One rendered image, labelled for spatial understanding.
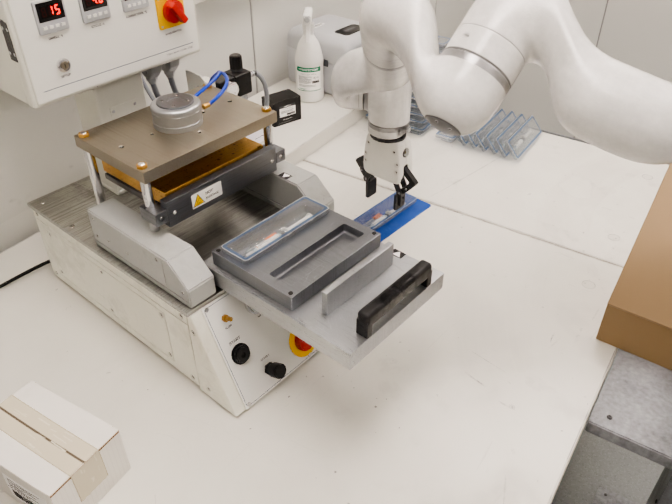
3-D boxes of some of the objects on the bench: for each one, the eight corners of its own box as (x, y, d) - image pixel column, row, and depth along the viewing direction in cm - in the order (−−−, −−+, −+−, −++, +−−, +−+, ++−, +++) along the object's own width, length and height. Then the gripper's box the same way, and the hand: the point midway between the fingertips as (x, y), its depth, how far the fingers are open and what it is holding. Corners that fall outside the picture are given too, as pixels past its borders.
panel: (245, 410, 103) (200, 309, 96) (363, 312, 121) (331, 222, 115) (253, 412, 101) (207, 310, 95) (371, 313, 119) (339, 222, 113)
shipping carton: (-22, 473, 94) (-45, 434, 89) (52, 413, 103) (36, 375, 97) (60, 541, 86) (41, 503, 80) (134, 470, 94) (122, 431, 89)
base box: (55, 278, 129) (30, 206, 119) (200, 201, 152) (190, 135, 142) (236, 419, 102) (225, 341, 91) (381, 299, 124) (385, 226, 114)
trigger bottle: (297, 91, 191) (293, 5, 176) (324, 92, 191) (323, 5, 176) (294, 104, 184) (291, 15, 169) (323, 104, 184) (322, 15, 169)
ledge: (123, 183, 159) (119, 167, 156) (318, 73, 214) (318, 60, 212) (214, 221, 145) (212, 205, 143) (397, 94, 201) (398, 80, 198)
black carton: (262, 119, 176) (260, 96, 172) (289, 111, 181) (288, 88, 177) (274, 127, 173) (272, 103, 168) (301, 119, 177) (301, 95, 173)
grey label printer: (285, 82, 197) (283, 25, 187) (328, 63, 210) (327, 9, 199) (348, 103, 185) (349, 44, 175) (389, 82, 197) (392, 26, 187)
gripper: (344, 122, 135) (343, 194, 146) (412, 148, 126) (406, 223, 137) (367, 110, 140) (364, 181, 150) (433, 135, 131) (426, 208, 141)
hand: (384, 195), depth 143 cm, fingers open, 7 cm apart
